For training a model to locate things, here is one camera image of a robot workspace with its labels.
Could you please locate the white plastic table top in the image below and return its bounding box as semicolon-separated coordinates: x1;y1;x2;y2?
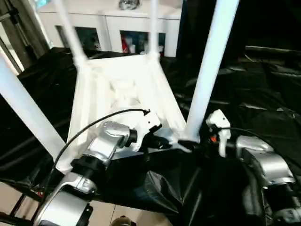
55;53;190;173

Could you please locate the white plastic table leg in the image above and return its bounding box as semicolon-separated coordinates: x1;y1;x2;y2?
54;0;89;67
148;0;161;61
0;54;66;158
183;0;240;142

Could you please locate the black mat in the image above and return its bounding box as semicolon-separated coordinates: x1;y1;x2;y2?
0;46;301;226

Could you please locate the black robot left foot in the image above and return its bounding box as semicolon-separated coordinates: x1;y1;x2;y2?
111;217;137;226

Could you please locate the dark grey bar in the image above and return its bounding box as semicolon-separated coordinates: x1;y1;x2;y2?
245;45;301;56

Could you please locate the white glass-door cabinet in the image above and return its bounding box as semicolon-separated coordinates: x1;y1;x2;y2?
35;0;182;58

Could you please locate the shiny silver ornament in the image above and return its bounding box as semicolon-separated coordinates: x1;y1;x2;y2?
118;0;141;10

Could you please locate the grey metal rack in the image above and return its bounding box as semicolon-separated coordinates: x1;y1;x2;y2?
0;0;50;64

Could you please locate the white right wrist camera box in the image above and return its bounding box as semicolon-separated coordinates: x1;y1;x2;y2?
206;109;232;158

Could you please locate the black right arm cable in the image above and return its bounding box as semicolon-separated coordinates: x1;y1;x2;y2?
212;126;301;176

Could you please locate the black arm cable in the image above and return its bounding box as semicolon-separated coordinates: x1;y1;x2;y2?
40;108;151;208
212;126;301;176

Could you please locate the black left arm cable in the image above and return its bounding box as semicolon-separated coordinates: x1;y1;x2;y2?
40;108;151;208

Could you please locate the black folding table frame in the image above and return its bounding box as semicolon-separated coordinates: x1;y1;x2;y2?
0;181;43;226

